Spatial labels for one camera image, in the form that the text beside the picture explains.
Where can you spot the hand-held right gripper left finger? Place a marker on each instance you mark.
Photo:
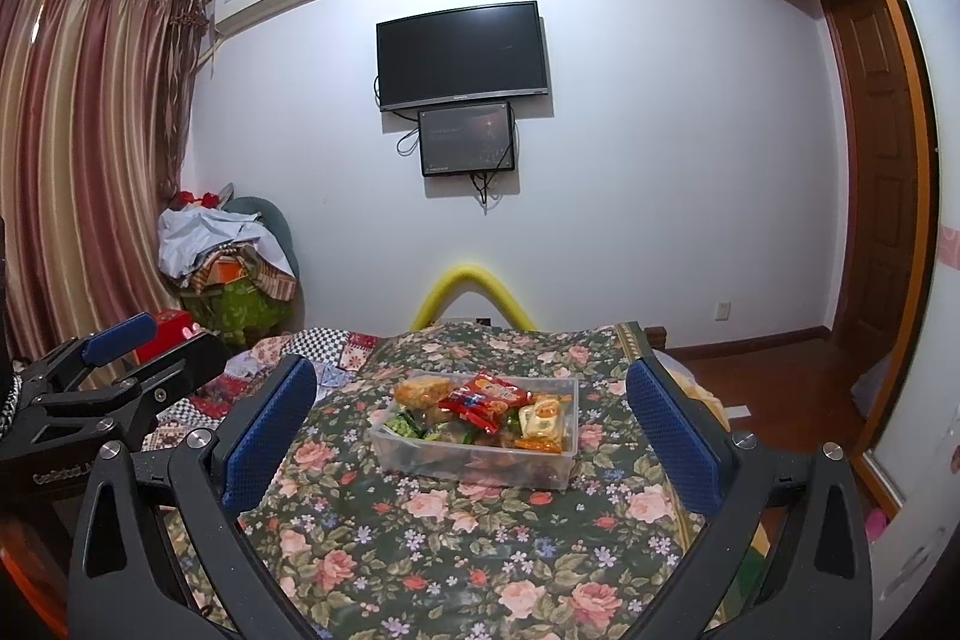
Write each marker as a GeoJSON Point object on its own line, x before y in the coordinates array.
{"type": "Point", "coordinates": [270, 430]}

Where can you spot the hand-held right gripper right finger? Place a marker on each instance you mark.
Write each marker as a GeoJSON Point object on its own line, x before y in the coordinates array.
{"type": "Point", "coordinates": [675, 437]}

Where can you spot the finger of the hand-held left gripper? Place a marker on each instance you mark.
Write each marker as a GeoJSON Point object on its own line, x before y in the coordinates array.
{"type": "Point", "coordinates": [120, 338]}
{"type": "Point", "coordinates": [184, 377]}

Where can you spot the clear plastic container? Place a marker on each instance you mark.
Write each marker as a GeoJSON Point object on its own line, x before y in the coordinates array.
{"type": "Point", "coordinates": [450, 464]}

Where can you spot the red box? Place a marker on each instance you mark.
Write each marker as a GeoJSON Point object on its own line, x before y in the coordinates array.
{"type": "Point", "coordinates": [172, 332]}

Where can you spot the white paper sheet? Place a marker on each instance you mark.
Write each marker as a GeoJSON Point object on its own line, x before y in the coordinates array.
{"type": "Point", "coordinates": [737, 410]}

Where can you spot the checkered patchwork quilt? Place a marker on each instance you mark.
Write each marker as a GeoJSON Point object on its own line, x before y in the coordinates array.
{"type": "Point", "coordinates": [337, 351]}

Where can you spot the pile of clothes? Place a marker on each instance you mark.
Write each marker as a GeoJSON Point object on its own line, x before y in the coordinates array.
{"type": "Point", "coordinates": [217, 257]}

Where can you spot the orange and cream snack packet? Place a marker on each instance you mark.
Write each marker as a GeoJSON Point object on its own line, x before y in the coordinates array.
{"type": "Point", "coordinates": [541, 422]}

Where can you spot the green snack packet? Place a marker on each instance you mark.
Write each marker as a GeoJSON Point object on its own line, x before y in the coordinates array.
{"type": "Point", "coordinates": [405, 426]}

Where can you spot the golden crisps packet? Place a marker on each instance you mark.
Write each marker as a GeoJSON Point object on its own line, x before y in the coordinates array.
{"type": "Point", "coordinates": [416, 394]}

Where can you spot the green chair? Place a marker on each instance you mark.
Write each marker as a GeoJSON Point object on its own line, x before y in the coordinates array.
{"type": "Point", "coordinates": [274, 227]}

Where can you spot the striped curtain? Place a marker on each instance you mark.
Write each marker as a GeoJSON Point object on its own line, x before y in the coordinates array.
{"type": "Point", "coordinates": [82, 160]}

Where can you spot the red snack packet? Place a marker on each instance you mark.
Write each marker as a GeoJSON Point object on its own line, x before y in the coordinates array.
{"type": "Point", "coordinates": [480, 400]}

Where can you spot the floral blanket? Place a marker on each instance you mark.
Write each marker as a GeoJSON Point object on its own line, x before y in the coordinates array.
{"type": "Point", "coordinates": [450, 550]}

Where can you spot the small pink object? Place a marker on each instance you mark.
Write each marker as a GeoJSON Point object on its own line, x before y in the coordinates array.
{"type": "Point", "coordinates": [877, 524]}

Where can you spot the yellow foam tube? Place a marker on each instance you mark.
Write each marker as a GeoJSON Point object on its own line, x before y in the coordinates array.
{"type": "Point", "coordinates": [469, 276]}

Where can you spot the brown wooden door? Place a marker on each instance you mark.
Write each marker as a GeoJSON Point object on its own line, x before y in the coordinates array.
{"type": "Point", "coordinates": [877, 160]}

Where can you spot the white wardrobe door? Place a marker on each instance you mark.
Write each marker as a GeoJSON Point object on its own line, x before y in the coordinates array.
{"type": "Point", "coordinates": [946, 85]}

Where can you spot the white wall socket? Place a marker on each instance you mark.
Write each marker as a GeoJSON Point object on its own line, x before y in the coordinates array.
{"type": "Point", "coordinates": [721, 310]}

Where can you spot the small black wall monitor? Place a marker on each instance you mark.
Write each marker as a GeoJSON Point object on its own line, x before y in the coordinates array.
{"type": "Point", "coordinates": [466, 139]}

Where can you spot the large black wall television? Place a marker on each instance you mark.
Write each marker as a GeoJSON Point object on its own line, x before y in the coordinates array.
{"type": "Point", "coordinates": [461, 51]}

